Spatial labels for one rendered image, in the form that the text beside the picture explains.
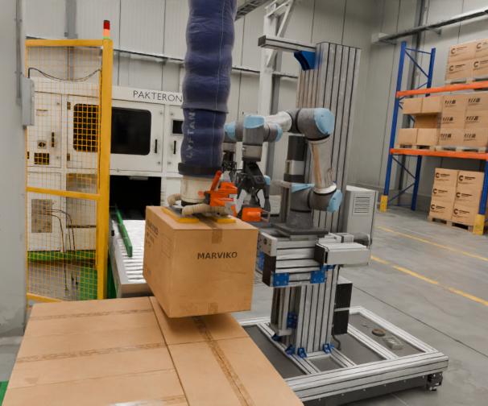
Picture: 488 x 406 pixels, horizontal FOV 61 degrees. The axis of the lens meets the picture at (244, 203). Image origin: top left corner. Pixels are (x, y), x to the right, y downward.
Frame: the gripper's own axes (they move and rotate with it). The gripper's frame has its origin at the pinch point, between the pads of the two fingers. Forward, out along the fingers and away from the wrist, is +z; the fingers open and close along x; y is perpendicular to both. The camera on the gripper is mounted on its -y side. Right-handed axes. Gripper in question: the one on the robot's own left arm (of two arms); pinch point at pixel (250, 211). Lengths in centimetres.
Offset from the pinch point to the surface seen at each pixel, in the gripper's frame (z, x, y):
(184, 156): -16, 10, 56
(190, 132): -27, 8, 55
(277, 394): 66, -8, -18
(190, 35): -72, 9, 58
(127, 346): 66, 38, 34
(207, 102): -42, 2, 50
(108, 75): -62, 32, 175
